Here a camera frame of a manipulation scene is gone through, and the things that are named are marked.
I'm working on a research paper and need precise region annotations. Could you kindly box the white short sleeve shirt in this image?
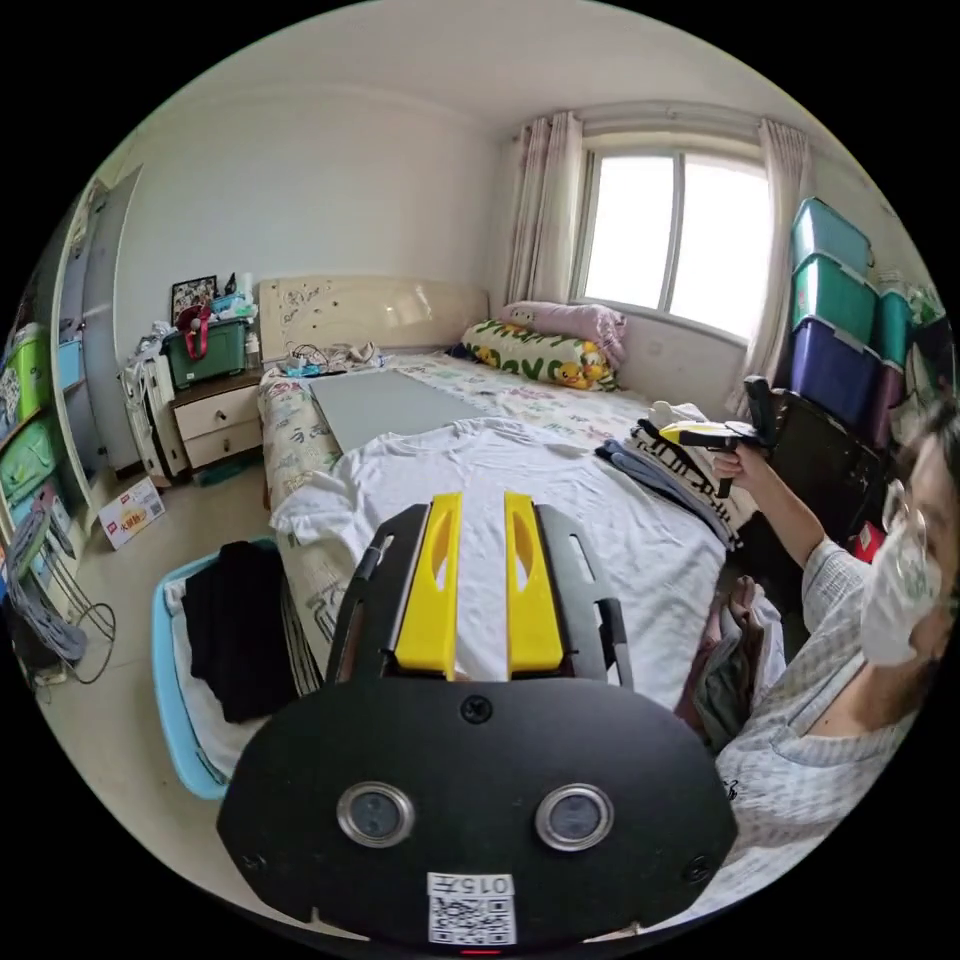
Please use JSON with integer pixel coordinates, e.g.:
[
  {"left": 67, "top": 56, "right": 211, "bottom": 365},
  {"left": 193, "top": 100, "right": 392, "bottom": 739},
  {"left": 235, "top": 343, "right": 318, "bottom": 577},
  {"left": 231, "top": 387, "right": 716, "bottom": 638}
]
[{"left": 271, "top": 417, "right": 727, "bottom": 711}]

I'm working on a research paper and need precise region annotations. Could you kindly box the purple storage box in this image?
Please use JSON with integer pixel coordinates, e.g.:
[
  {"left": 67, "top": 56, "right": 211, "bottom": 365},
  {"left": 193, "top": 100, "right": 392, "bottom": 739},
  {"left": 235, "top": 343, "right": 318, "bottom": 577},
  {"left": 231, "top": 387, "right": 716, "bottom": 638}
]
[{"left": 785, "top": 315, "right": 883, "bottom": 430}]

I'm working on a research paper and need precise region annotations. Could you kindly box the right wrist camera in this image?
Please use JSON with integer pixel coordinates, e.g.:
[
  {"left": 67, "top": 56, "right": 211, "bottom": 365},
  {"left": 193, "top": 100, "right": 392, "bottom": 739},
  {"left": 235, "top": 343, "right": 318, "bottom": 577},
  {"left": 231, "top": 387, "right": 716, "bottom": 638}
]
[{"left": 743, "top": 375, "right": 778, "bottom": 445}]

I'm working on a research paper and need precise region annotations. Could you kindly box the pink rolled blanket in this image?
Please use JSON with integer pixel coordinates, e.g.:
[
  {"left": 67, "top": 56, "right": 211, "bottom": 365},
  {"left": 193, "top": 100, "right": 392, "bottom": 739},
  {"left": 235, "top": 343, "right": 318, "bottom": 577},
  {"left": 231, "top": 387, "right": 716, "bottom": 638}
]
[{"left": 500, "top": 299, "right": 628, "bottom": 370}]

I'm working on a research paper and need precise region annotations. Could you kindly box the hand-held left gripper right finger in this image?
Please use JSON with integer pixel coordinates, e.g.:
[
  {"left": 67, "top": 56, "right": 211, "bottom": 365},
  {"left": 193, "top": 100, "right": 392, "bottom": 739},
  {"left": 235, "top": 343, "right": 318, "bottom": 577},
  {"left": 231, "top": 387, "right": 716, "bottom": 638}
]
[{"left": 503, "top": 491, "right": 565, "bottom": 682}]

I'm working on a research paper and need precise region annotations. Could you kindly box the wooden nightstand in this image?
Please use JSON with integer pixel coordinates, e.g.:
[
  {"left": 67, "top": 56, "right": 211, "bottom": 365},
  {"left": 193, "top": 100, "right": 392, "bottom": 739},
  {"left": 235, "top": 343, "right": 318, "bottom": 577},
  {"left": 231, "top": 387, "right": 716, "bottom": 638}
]
[{"left": 160, "top": 271, "right": 266, "bottom": 476}]

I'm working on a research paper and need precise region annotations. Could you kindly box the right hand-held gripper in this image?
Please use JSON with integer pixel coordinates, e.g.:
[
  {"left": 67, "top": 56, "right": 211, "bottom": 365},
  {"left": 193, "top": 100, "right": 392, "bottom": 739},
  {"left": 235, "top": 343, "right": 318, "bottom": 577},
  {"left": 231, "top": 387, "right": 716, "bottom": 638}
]
[{"left": 658, "top": 419, "right": 760, "bottom": 501}]

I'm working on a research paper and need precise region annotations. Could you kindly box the blue laundry basket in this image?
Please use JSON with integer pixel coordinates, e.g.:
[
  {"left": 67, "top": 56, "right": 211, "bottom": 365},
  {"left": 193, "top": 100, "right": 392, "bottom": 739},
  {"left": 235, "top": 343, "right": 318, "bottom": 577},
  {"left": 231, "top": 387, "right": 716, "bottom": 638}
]
[{"left": 151, "top": 535, "right": 333, "bottom": 803}]

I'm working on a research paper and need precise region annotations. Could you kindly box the pillow with duck print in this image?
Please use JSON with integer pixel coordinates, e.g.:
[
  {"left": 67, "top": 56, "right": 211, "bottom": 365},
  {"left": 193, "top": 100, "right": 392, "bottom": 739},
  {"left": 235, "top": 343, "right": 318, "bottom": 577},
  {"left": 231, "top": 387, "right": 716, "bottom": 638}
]
[{"left": 460, "top": 318, "right": 621, "bottom": 394}]

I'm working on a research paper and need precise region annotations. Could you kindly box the beige curtain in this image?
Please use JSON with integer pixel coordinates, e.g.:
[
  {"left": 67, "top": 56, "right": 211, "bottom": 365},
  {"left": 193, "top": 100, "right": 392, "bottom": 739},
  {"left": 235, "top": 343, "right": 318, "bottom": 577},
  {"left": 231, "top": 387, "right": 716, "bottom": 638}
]
[
  {"left": 505, "top": 111, "right": 586, "bottom": 307},
  {"left": 737, "top": 117, "right": 816, "bottom": 393}
]

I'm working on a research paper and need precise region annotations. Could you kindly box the pile of clothes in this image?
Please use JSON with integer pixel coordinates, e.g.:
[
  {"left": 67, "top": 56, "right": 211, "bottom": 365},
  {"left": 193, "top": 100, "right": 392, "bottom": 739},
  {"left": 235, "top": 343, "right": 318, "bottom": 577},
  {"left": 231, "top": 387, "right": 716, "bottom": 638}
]
[
  {"left": 674, "top": 575, "right": 787, "bottom": 756},
  {"left": 596, "top": 400, "right": 760, "bottom": 553}
]

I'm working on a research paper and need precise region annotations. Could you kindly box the green storage box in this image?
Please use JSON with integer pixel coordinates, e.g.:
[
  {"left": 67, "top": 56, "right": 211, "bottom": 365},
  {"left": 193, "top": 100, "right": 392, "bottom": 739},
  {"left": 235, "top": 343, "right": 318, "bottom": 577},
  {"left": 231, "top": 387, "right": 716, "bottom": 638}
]
[{"left": 790, "top": 253, "right": 880, "bottom": 344}]

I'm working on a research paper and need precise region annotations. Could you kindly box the printed carton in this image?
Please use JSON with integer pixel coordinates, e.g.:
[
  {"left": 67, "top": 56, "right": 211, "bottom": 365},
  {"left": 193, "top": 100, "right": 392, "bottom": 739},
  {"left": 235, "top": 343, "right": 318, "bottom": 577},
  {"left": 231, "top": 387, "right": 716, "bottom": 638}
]
[{"left": 98, "top": 476, "right": 167, "bottom": 552}]

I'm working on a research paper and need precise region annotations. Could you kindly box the person's body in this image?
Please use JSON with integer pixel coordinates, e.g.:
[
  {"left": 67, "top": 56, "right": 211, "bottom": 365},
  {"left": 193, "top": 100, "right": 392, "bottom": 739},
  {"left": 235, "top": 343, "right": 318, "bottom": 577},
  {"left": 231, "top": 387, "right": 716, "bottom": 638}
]
[{"left": 693, "top": 395, "right": 960, "bottom": 925}]

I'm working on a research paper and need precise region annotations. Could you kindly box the bed with printed sheet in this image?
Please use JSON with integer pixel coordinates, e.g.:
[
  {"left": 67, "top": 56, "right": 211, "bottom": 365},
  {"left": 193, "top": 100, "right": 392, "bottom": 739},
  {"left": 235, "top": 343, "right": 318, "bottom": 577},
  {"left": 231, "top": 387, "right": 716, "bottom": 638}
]
[{"left": 257, "top": 275, "right": 751, "bottom": 703}]

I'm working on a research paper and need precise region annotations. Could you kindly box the window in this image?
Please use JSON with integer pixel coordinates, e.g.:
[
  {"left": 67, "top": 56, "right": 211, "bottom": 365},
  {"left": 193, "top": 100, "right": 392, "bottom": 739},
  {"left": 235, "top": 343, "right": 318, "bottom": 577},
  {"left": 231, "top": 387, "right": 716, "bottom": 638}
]
[{"left": 572, "top": 148, "right": 774, "bottom": 345}]

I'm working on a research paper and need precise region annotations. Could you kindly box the person's right hand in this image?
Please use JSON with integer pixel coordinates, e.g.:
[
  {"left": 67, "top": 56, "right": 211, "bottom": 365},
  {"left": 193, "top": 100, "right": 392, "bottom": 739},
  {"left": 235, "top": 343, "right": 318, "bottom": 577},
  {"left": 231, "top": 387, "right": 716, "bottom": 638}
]
[{"left": 710, "top": 448, "right": 770, "bottom": 490}]

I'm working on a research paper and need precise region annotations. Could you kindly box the person's right forearm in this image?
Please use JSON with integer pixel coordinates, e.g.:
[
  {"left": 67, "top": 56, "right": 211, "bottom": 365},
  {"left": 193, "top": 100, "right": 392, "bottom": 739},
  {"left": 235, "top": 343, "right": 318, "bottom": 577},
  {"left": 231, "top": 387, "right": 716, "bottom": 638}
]
[{"left": 738, "top": 466, "right": 828, "bottom": 568}]

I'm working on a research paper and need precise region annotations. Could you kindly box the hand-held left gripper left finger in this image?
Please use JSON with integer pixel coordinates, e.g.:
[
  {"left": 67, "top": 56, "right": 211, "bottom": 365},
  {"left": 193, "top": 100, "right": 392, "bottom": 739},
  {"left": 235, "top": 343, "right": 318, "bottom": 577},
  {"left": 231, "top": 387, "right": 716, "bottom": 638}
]
[{"left": 395, "top": 491, "right": 465, "bottom": 682}]

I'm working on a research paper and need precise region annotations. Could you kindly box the teal storage box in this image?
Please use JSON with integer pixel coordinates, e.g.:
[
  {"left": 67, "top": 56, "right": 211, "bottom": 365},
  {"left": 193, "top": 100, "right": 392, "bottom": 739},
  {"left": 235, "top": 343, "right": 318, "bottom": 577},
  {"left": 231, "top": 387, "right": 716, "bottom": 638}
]
[{"left": 790, "top": 196, "right": 876, "bottom": 276}]

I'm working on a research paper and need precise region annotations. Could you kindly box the grey flat board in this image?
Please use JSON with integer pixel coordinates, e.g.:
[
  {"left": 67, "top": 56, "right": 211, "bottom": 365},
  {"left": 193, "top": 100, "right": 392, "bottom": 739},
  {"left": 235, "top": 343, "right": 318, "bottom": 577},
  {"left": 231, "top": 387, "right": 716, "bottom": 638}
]
[{"left": 308, "top": 368, "right": 484, "bottom": 456}]

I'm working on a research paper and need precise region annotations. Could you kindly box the shelf with coloured boxes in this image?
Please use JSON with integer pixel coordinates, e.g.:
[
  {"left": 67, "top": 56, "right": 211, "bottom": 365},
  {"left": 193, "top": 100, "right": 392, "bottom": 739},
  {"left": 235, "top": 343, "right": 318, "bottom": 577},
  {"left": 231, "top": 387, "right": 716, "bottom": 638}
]
[{"left": 0, "top": 168, "right": 145, "bottom": 588}]

